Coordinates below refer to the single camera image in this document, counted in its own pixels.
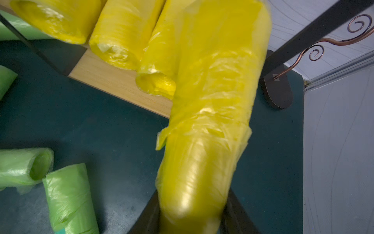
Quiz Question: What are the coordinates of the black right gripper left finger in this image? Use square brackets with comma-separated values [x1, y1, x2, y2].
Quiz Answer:
[127, 190, 160, 234]

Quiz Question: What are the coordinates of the green trash bag roll left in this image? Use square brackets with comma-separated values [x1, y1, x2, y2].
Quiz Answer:
[0, 65, 18, 100]

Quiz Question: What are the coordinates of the green trash bag roll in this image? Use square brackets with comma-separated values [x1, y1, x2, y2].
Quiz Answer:
[42, 163, 99, 234]
[0, 10, 52, 41]
[0, 65, 18, 100]
[1, 148, 54, 195]

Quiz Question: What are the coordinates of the green trash bag roll right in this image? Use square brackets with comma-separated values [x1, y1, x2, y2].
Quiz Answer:
[42, 163, 99, 234]

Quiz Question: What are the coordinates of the green trash bag roll middle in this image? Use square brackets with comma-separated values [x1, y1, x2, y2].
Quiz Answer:
[1, 148, 54, 195]

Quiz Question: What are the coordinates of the three-tier wooden shelf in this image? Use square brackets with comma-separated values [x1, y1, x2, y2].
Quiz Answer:
[0, 0, 374, 119]

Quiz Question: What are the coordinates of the black metal jewelry stand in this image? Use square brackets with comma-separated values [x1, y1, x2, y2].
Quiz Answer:
[259, 14, 374, 110]

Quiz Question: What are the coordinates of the green trash bag roll far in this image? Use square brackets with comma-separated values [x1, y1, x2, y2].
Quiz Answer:
[0, 10, 52, 41]

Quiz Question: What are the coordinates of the yellow trash bag roll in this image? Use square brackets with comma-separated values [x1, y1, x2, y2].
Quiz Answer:
[10, 0, 106, 45]
[156, 1, 272, 234]
[135, 0, 193, 100]
[89, 0, 165, 70]

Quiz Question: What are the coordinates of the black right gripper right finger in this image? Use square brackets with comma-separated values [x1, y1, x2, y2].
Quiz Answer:
[222, 189, 260, 234]

